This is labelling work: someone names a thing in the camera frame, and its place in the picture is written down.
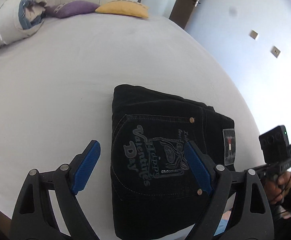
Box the black denim pants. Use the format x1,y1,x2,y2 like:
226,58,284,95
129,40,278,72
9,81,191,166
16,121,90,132
110,85,235,239

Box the person's right hand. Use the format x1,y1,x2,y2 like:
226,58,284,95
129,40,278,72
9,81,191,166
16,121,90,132
264,171,291,204

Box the purple cushion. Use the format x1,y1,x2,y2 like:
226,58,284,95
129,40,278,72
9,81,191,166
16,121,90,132
45,0,99,18

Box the yellow cushion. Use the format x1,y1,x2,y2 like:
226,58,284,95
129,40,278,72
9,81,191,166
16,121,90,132
95,0,149,18

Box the grey rolled duvet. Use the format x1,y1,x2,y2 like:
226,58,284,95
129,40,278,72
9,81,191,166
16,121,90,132
0,0,55,46

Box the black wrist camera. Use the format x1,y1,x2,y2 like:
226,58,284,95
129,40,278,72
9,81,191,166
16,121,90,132
258,125,291,164

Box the beige wall socket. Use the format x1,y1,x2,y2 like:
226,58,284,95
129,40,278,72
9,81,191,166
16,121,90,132
270,46,281,58

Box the beige wall switch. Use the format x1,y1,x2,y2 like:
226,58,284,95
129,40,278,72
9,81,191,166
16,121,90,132
249,30,258,40

